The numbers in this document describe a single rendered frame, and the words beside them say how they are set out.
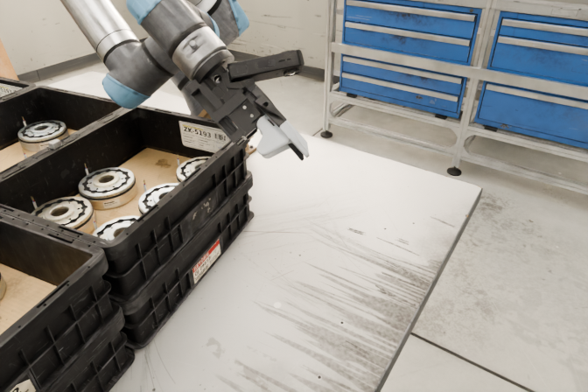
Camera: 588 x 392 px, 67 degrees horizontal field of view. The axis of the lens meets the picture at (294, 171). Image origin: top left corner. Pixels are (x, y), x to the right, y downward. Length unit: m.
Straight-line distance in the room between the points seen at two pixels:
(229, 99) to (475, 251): 1.65
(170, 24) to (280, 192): 0.56
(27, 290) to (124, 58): 0.40
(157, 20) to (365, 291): 0.58
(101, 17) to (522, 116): 2.01
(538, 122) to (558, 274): 0.73
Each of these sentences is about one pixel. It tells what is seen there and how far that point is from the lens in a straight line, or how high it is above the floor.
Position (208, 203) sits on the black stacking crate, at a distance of 0.82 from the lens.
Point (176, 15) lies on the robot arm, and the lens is 0.69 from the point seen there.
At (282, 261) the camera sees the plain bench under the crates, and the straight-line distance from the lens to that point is 0.91.
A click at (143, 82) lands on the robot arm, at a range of 0.81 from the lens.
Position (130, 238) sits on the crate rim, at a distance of 0.66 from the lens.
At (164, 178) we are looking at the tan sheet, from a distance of 0.96.
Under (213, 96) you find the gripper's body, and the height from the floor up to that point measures 1.08.
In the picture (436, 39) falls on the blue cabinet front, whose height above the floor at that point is 0.71.
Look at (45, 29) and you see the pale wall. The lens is 4.35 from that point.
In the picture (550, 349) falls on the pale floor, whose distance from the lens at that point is 1.86.
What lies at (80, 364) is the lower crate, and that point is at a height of 0.81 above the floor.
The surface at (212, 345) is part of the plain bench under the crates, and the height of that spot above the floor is 0.70.
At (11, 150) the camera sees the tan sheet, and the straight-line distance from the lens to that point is 1.20.
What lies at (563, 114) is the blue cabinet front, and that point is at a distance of 2.42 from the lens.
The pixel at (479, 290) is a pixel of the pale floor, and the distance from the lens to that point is 1.96.
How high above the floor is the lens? 1.33
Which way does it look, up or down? 32 degrees down
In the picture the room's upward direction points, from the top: straight up
